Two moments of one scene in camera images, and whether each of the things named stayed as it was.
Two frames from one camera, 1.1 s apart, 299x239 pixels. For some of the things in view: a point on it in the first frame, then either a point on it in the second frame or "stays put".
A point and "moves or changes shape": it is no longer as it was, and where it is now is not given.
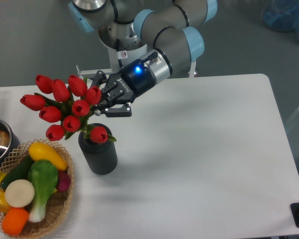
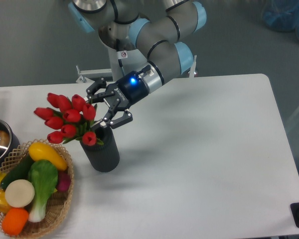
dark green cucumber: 20,173 stays put
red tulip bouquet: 68,104 moves or changes shape
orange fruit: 14,221 stays put
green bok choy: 43,176 stays put
